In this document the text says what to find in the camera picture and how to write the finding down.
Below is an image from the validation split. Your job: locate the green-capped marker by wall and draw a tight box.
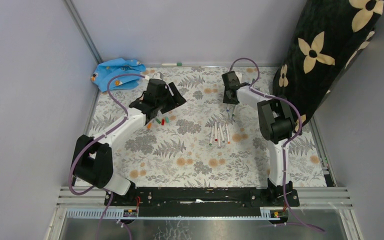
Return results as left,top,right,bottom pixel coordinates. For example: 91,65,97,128
161,62,183,67

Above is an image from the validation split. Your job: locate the pale yellow cap marker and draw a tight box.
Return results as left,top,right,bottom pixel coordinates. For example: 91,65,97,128
231,105,237,118

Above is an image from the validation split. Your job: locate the green cap red-end marker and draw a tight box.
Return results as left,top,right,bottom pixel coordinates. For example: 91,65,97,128
213,121,218,142

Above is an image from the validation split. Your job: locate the floral table mat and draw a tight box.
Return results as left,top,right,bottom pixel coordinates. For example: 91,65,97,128
73,66,327,188

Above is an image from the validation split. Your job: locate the black floral plush pillow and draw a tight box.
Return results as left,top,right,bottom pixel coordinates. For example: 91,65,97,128
272,0,384,126

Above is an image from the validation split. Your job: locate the blue patterned cloth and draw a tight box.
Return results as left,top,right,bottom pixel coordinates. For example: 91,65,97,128
90,58,146,93

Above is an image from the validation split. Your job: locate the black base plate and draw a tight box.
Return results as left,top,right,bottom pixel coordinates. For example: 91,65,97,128
104,187,300,218

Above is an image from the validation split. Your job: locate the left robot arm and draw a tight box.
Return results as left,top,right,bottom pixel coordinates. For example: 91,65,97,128
69,78,186,206

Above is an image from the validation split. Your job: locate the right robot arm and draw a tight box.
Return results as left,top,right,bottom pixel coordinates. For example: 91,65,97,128
221,70,295,206

